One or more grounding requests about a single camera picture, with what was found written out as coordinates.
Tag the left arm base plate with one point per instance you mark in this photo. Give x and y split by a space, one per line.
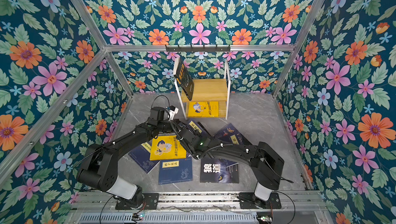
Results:
150 200

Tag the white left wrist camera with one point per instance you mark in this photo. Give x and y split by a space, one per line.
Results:
172 112

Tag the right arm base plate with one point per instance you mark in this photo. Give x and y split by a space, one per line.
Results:
250 201

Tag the yellow book under shelf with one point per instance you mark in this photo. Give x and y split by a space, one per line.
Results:
203 110

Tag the purple book under right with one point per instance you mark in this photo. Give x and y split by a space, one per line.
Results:
228 129

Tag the yellow cartoon cover book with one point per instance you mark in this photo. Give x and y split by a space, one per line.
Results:
167 148

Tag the black wolf cover book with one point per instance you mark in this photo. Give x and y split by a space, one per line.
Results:
219 171

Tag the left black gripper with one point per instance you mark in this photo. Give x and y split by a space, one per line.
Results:
176 125

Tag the wooden shelf white frame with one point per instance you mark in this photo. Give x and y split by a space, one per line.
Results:
211 90

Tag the black hook rail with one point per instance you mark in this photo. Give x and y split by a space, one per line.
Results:
198 48

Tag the black book on shelf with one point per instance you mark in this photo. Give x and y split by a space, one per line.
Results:
183 78

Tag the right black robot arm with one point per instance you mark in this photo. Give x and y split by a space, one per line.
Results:
266 164

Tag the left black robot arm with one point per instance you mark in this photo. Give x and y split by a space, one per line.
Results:
99 167

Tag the navy book yellow label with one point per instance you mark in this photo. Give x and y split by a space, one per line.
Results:
197 128

